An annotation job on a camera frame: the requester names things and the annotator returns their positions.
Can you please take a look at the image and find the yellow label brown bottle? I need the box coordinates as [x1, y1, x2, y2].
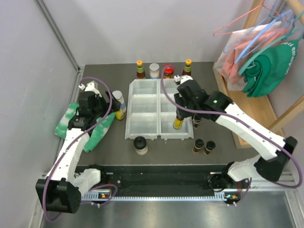
[115, 109, 124, 120]
[172, 116, 184, 130]

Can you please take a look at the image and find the black cap pepper bottle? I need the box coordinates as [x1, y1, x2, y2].
[192, 139, 204, 153]
[204, 141, 216, 155]

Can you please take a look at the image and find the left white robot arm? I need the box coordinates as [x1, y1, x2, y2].
[35, 91, 120, 214]

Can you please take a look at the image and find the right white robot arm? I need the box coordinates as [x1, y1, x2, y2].
[174, 76, 297, 188]

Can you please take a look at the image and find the left silver lid salt jar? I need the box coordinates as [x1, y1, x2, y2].
[112, 90, 126, 113]

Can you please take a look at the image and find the silver lid salt jar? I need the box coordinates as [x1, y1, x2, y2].
[149, 63, 160, 79]
[112, 90, 126, 113]

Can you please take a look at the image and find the small black cap spice bottle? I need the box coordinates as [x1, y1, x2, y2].
[192, 114, 201, 129]

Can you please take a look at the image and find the right white organizer tray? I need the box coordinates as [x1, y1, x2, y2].
[158, 79, 194, 140]

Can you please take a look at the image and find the white organizer tray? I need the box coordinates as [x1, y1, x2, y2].
[158, 79, 194, 140]
[124, 79, 159, 140]

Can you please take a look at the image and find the right orange cap sauce bottle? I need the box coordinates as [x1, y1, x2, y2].
[182, 59, 192, 76]

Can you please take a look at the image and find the orange cap sauce bottle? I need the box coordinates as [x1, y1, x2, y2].
[182, 59, 192, 76]
[136, 60, 146, 79]

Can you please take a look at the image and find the left white organizer tray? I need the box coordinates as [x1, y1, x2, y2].
[124, 79, 159, 140]

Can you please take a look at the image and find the back red lid sauce jar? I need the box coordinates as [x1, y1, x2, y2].
[163, 64, 174, 79]

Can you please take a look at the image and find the green white cloth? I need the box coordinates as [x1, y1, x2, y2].
[55, 102, 115, 153]

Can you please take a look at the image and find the left orange cap sauce bottle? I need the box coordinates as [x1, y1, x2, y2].
[136, 60, 146, 79]

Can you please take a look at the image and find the back silver lid salt jar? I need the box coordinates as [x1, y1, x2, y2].
[149, 63, 160, 79]

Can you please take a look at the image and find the black lid shaker front left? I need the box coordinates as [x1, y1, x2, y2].
[133, 136, 148, 155]

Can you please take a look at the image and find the wooden clothes rack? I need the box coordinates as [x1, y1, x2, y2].
[213, 0, 304, 149]

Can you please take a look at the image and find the green garment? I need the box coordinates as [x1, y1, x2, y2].
[242, 39, 299, 97]

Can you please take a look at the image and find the pink white garment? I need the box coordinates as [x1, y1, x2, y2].
[214, 21, 287, 91]

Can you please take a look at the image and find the pink hanger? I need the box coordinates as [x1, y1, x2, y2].
[212, 0, 280, 37]

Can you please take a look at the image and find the blue hanger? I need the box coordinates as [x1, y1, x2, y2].
[222, 10, 295, 63]

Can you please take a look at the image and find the teal hanger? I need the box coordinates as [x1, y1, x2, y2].
[238, 11, 304, 75]

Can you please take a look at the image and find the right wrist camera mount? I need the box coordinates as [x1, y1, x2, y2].
[173, 75, 193, 86]

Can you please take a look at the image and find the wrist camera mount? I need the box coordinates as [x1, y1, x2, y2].
[78, 81, 99, 94]
[173, 75, 193, 86]

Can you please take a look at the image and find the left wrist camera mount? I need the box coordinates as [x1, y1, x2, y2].
[78, 81, 99, 94]

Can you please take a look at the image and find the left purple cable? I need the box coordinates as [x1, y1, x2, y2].
[42, 76, 118, 222]

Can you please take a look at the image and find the purple cable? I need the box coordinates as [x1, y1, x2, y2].
[42, 76, 118, 222]
[161, 67, 301, 207]

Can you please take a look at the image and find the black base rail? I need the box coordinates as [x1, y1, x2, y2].
[87, 164, 224, 197]

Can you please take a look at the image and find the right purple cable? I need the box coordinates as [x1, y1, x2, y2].
[161, 67, 301, 207]

